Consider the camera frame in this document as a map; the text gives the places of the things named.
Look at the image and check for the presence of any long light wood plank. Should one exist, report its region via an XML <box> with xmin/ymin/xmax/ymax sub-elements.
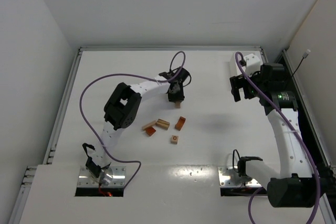
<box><xmin>175</xmin><ymin>101</ymin><xmax>181</xmax><ymax>109</ymax></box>

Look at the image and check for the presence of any wood cube with letter O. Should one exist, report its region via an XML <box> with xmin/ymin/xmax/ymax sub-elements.
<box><xmin>170</xmin><ymin>135</ymin><xmax>179</xmax><ymax>144</ymax></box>

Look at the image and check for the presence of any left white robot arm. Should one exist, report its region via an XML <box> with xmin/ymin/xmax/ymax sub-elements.
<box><xmin>79</xmin><ymin>67</ymin><xmax>192</xmax><ymax>174</ymax></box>

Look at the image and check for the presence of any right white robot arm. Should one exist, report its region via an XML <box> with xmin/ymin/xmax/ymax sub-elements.
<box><xmin>230</xmin><ymin>61</ymin><xmax>322</xmax><ymax>208</ymax></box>

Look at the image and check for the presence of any red-brown arch block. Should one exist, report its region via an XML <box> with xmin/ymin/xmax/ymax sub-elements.
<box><xmin>175</xmin><ymin>116</ymin><xmax>186</xmax><ymax>131</ymax></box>

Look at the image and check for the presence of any striped wood block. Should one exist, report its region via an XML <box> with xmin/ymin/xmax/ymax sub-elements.
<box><xmin>156</xmin><ymin>119</ymin><xmax>170</xmax><ymax>130</ymax></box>

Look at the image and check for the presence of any red-brown wedge block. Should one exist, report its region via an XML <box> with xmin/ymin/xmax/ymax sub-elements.
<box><xmin>145</xmin><ymin>127</ymin><xmax>156</xmax><ymax>137</ymax></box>

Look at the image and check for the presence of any white open box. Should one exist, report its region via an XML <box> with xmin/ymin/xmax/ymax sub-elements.
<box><xmin>229</xmin><ymin>51</ymin><xmax>263</xmax><ymax>77</ymax></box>

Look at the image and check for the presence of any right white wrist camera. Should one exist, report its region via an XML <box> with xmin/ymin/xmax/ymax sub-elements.
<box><xmin>243</xmin><ymin>54</ymin><xmax>262</xmax><ymax>77</ymax></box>

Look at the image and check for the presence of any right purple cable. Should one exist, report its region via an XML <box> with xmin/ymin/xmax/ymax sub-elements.
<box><xmin>235</xmin><ymin>51</ymin><xmax>321</xmax><ymax>224</ymax></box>

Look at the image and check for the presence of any purple cable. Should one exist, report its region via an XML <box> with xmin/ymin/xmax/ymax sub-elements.
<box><xmin>235</xmin><ymin>51</ymin><xmax>321</xmax><ymax>224</ymax></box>
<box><xmin>79</xmin><ymin>51</ymin><xmax>186</xmax><ymax>190</ymax></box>

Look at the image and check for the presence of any black cable with white plug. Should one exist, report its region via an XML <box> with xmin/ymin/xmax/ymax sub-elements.
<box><xmin>290</xmin><ymin>49</ymin><xmax>311</xmax><ymax>77</ymax></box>

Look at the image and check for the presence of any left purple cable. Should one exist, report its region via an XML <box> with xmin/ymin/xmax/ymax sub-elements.
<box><xmin>79</xmin><ymin>51</ymin><xmax>186</xmax><ymax>190</ymax></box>

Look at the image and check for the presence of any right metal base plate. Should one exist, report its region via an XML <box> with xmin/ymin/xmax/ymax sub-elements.
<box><xmin>218</xmin><ymin>166</ymin><xmax>261</xmax><ymax>188</ymax></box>

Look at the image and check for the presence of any metal base plate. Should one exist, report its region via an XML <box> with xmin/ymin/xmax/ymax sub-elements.
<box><xmin>77</xmin><ymin>166</ymin><xmax>126</xmax><ymax>188</ymax></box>
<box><xmin>218</xmin><ymin>166</ymin><xmax>261</xmax><ymax>188</ymax></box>

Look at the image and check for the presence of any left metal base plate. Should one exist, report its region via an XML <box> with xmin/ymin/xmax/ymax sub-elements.
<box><xmin>77</xmin><ymin>166</ymin><xmax>126</xmax><ymax>188</ymax></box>

